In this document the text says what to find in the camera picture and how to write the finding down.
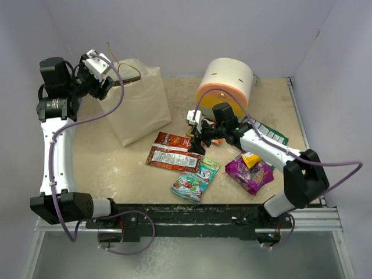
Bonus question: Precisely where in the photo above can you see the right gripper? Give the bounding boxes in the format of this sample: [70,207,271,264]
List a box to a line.
[188,118,226,155]

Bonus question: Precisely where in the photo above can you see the brown Kettle chips bag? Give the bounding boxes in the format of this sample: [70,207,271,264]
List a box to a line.
[113,76,141,87]

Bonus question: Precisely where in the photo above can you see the red Doritos bag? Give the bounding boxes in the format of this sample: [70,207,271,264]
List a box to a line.
[145,132,203,173]

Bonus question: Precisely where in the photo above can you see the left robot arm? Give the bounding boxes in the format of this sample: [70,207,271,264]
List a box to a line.
[30,50,120,228]

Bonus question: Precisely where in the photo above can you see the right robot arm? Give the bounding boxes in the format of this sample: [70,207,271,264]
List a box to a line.
[186,103,330,227]

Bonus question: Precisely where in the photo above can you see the teal Fox's candy bag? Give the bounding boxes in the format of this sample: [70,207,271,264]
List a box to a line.
[171,164,220,204]

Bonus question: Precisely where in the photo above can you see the white paper bag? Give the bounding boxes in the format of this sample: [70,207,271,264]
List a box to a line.
[107,57,171,146]

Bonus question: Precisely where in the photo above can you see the purple candy bag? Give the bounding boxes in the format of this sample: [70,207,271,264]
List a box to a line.
[225,151,274,195]

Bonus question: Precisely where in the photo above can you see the green snack bag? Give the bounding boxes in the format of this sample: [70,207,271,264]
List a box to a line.
[244,116,289,170]

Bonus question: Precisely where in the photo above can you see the small light green packet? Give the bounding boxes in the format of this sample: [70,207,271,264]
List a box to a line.
[201,157,220,171]

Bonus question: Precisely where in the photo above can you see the orange snack packet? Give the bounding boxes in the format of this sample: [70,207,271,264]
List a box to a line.
[185,127,223,146]

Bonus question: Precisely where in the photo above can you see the yellow small snack box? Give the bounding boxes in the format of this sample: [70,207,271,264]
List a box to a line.
[241,152,262,169]

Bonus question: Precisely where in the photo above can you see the white cylinder toy drawers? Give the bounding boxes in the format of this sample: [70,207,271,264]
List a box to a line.
[196,58,253,119]

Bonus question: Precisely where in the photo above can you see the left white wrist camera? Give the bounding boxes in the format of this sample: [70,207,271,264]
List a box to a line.
[79,49,111,84]

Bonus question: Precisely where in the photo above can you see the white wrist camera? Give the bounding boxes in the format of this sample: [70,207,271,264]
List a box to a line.
[79,49,111,84]
[186,109,203,133]

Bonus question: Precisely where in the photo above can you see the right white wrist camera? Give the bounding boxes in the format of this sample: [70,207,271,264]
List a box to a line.
[186,109,203,133]

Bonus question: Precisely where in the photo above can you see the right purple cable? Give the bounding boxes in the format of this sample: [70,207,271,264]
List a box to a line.
[194,88,363,251]

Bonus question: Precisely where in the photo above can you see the purple cable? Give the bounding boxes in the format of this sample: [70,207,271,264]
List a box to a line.
[194,88,363,251]
[49,52,155,256]

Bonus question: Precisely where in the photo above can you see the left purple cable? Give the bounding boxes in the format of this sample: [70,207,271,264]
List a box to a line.
[49,52,155,256]

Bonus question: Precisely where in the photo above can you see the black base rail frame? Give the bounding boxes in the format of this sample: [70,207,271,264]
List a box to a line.
[86,203,292,242]

